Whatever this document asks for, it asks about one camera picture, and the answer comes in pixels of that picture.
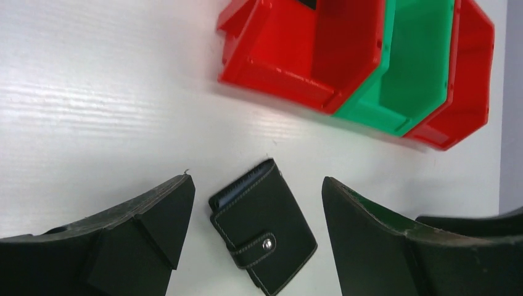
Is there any red plastic bin right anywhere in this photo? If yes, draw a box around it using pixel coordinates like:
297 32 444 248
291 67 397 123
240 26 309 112
404 0 495 151

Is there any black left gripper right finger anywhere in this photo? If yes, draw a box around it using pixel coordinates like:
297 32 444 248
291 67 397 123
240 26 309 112
322 176 522 295

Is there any red plastic bin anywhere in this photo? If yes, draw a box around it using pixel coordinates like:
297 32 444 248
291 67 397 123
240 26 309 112
216 0 386 115
404 0 495 151

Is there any green plastic bin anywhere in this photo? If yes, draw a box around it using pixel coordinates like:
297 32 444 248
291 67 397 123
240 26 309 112
333 1 455 137

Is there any black leather card holder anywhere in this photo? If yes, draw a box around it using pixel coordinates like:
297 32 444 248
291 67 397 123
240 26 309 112
208 158 318 295

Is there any red plastic bin left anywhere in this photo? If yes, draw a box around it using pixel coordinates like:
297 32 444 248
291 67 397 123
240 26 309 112
216 0 386 115

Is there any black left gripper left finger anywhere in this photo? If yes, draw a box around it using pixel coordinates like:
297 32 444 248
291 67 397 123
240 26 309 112
1 174 195 295

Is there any black card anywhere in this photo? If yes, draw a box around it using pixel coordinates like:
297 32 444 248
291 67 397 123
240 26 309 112
298 0 317 10

